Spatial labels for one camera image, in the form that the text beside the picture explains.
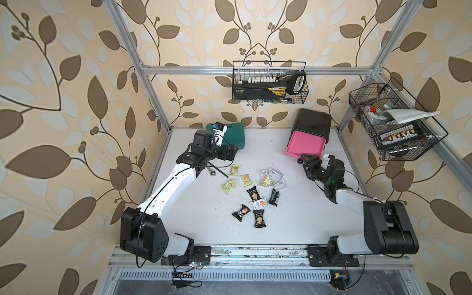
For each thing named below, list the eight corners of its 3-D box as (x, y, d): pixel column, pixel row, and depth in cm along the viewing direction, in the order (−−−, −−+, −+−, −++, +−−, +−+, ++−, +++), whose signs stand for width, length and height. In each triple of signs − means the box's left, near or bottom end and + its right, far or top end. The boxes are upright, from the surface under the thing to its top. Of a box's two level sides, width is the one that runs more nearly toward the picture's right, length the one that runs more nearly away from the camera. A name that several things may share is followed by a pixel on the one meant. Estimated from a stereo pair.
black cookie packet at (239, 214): (233, 215, 87) (232, 213, 85) (243, 205, 90) (243, 203, 88) (239, 222, 85) (239, 220, 83) (249, 211, 88) (250, 209, 86)
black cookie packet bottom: (253, 227, 83) (253, 226, 82) (252, 211, 88) (253, 209, 87) (265, 227, 83) (265, 226, 82) (264, 211, 88) (264, 209, 87)
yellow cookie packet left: (225, 194, 94) (225, 192, 92) (221, 188, 96) (221, 185, 94) (238, 186, 97) (238, 184, 95) (234, 181, 99) (233, 178, 97)
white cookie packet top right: (262, 175, 100) (263, 173, 98) (270, 167, 104) (270, 165, 102) (275, 185, 97) (276, 182, 95) (282, 176, 100) (283, 174, 98)
